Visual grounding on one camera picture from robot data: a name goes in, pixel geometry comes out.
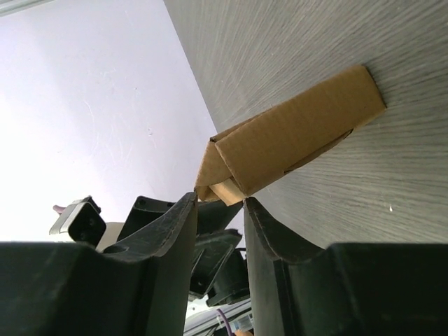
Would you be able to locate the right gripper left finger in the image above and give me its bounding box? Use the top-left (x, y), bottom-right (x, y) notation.
top-left (1, 192), bottom-right (197, 335)

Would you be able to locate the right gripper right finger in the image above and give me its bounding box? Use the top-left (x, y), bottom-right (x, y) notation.
top-left (244, 197), bottom-right (447, 335)

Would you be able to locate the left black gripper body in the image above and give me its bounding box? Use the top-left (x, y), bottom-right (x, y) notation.
top-left (188, 229), bottom-right (250, 307)

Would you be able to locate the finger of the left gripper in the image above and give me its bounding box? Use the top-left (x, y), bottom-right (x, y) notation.
top-left (118, 196), bottom-right (243, 241)

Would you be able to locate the brown cardboard paper box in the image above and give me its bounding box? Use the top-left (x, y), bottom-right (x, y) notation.
top-left (195, 65), bottom-right (386, 206)

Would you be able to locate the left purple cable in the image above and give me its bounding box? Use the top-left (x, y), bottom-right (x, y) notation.
top-left (215, 307), bottom-right (235, 336)

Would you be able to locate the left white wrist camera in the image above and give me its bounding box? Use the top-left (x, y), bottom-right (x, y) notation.
top-left (49, 195), bottom-right (124, 251)

